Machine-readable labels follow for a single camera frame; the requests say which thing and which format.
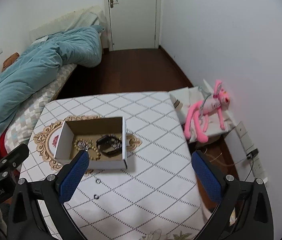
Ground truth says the white door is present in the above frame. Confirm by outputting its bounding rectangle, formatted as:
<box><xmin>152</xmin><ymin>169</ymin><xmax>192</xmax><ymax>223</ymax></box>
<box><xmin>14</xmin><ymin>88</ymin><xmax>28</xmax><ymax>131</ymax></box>
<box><xmin>105</xmin><ymin>0</ymin><xmax>161</xmax><ymax>51</ymax></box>

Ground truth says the black smart watch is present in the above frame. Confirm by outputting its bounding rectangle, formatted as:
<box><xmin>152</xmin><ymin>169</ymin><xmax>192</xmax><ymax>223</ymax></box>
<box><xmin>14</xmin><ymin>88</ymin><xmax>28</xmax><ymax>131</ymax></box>
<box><xmin>96</xmin><ymin>134</ymin><xmax>123</xmax><ymax>157</ymax></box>

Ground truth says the red blanket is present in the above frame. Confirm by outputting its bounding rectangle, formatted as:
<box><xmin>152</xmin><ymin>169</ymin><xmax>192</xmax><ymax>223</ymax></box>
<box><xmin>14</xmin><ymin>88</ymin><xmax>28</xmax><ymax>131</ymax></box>
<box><xmin>0</xmin><ymin>131</ymin><xmax>7</xmax><ymax>159</ymax></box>

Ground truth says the gold bead bracelet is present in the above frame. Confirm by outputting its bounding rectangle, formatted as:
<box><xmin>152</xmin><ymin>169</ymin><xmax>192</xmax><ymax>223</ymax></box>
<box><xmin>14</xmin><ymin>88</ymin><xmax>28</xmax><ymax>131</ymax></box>
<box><xmin>73</xmin><ymin>137</ymin><xmax>102</xmax><ymax>161</ymax></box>

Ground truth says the black plug charger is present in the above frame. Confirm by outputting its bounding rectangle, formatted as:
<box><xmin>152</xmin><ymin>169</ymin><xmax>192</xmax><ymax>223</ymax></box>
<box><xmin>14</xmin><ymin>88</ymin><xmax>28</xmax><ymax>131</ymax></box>
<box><xmin>247</xmin><ymin>148</ymin><xmax>259</xmax><ymax>160</ymax></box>

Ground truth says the pink panther plush toy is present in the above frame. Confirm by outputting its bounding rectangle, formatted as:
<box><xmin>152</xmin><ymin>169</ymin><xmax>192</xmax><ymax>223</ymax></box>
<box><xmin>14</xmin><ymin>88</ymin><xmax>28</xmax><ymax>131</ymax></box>
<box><xmin>184</xmin><ymin>80</ymin><xmax>230</xmax><ymax>143</ymax></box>

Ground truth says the teal duvet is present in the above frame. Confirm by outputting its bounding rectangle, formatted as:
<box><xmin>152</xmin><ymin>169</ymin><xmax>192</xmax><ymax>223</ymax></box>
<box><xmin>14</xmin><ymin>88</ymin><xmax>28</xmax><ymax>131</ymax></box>
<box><xmin>0</xmin><ymin>25</ymin><xmax>104</xmax><ymax>136</ymax></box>

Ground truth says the checkered bed mattress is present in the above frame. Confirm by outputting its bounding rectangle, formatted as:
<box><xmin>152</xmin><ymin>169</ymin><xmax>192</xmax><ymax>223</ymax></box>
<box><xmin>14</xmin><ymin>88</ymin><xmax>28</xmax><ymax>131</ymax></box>
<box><xmin>4</xmin><ymin>64</ymin><xmax>76</xmax><ymax>153</ymax></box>

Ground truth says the wall power strip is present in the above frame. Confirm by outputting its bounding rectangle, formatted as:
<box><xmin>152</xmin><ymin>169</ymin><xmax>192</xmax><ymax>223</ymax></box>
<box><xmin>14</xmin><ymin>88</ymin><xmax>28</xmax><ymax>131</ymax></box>
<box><xmin>235</xmin><ymin>121</ymin><xmax>267</xmax><ymax>181</ymax></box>

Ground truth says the white cardboard box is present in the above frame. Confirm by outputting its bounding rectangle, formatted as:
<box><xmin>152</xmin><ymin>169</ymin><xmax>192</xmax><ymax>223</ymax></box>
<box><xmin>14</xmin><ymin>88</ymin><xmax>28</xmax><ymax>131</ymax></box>
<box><xmin>54</xmin><ymin>116</ymin><xmax>128</xmax><ymax>170</ymax></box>

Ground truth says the white patterned tablecloth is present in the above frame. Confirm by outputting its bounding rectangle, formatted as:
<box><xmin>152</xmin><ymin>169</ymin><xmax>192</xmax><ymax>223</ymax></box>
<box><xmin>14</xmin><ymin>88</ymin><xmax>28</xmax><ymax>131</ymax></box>
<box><xmin>21</xmin><ymin>92</ymin><xmax>204</xmax><ymax>239</ymax></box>

